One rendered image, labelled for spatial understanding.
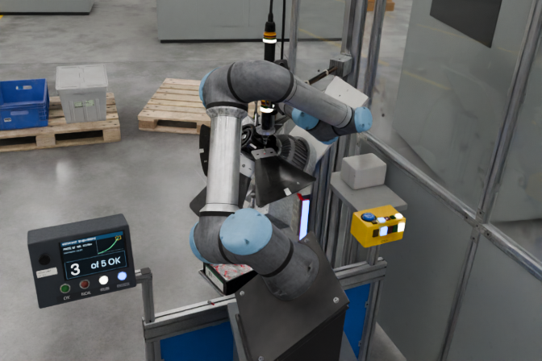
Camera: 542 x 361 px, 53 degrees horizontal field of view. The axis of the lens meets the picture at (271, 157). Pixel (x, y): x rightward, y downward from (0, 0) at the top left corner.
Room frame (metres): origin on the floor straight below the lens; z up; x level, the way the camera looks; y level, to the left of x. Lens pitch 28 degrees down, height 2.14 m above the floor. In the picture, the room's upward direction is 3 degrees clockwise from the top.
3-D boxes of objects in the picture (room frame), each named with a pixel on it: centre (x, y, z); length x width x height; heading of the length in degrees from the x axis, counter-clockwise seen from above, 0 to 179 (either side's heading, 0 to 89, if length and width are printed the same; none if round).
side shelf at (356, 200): (2.17, -0.43, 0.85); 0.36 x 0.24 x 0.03; 25
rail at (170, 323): (1.47, -0.03, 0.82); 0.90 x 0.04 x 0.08; 115
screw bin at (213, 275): (1.59, 0.10, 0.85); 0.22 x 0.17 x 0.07; 128
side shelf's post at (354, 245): (2.17, -0.43, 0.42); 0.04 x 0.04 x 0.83; 25
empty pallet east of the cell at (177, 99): (4.91, 0.57, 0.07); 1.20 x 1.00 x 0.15; 86
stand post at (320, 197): (2.10, -0.22, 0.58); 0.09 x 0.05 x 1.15; 25
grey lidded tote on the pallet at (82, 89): (4.50, 1.68, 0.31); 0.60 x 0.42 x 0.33; 19
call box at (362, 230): (1.63, -0.39, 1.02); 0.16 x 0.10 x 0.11; 115
